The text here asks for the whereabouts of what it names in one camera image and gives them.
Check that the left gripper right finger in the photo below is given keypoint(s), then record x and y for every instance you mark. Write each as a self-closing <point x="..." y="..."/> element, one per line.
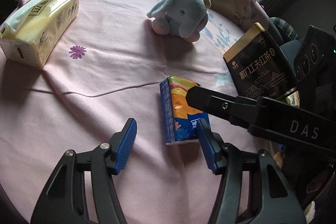
<point x="270" y="198"/>

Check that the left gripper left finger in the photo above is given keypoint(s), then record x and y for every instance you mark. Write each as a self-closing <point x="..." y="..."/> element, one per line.
<point x="63" y="198"/>

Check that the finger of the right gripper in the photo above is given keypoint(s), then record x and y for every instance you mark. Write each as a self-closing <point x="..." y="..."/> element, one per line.
<point x="238" y="111"/>

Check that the black gold tea box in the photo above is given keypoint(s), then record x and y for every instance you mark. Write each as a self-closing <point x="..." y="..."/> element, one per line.
<point x="258" y="66"/>

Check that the blue pocket tissue pack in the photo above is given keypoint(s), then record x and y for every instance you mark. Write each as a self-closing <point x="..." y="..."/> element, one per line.
<point x="179" y="119"/>

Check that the dark grey chair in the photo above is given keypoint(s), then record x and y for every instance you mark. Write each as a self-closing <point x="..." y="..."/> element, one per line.
<point x="291" y="40"/>

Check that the blue plush elephant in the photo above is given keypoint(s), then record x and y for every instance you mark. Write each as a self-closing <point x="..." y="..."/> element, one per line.
<point x="182" y="18"/>

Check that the large yellow tissue pack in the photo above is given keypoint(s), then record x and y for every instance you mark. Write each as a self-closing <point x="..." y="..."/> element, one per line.
<point x="30" y="34"/>

